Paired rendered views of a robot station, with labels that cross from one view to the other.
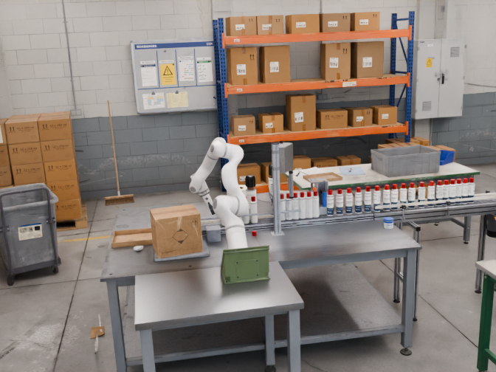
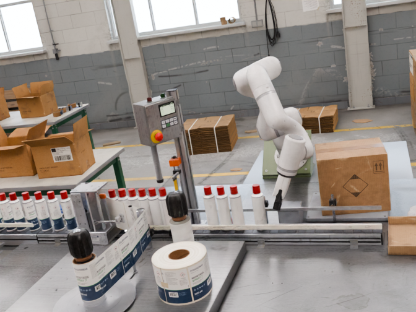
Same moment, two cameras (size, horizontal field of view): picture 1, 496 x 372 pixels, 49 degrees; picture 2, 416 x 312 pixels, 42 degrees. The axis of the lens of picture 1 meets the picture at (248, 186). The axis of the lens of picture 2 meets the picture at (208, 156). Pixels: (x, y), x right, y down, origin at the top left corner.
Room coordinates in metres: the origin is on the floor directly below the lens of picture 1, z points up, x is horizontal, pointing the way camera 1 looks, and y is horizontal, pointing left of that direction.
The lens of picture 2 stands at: (5.83, 1.07, 1.92)
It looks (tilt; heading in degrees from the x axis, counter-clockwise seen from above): 17 degrees down; 209
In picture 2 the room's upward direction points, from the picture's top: 10 degrees counter-clockwise
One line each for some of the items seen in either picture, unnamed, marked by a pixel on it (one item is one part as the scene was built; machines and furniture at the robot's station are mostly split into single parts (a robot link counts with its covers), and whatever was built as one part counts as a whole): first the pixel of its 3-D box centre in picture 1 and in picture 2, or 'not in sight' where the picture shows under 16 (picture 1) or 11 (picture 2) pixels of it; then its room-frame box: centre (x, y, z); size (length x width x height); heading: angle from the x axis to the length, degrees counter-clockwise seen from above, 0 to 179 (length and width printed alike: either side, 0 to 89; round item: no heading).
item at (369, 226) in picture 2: (229, 220); (251, 227); (3.91, 0.15, 0.91); 1.07 x 0.01 x 0.02; 98
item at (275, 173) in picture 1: (276, 189); (184, 160); (3.78, -0.20, 1.16); 0.04 x 0.04 x 0.67; 8
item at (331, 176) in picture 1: (322, 177); not in sight; (5.41, -0.76, 0.82); 0.34 x 0.24 x 0.03; 106
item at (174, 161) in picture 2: not in sight; (177, 191); (3.88, -0.21, 1.05); 0.10 x 0.04 x 0.33; 8
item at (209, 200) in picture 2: (253, 209); (210, 207); (3.90, -0.04, 0.98); 0.05 x 0.05 x 0.20
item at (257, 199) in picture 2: not in sight; (259, 207); (3.87, 0.18, 0.98); 0.05 x 0.05 x 0.20
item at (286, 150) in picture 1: (282, 157); (158, 120); (3.85, -0.26, 1.38); 0.17 x 0.10 x 0.19; 154
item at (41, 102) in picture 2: not in sight; (34, 99); (1.26, -3.64, 0.97); 0.43 x 0.42 x 0.37; 7
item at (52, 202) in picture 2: (358, 200); (55, 210); (4.02, -0.84, 0.98); 0.05 x 0.05 x 0.20
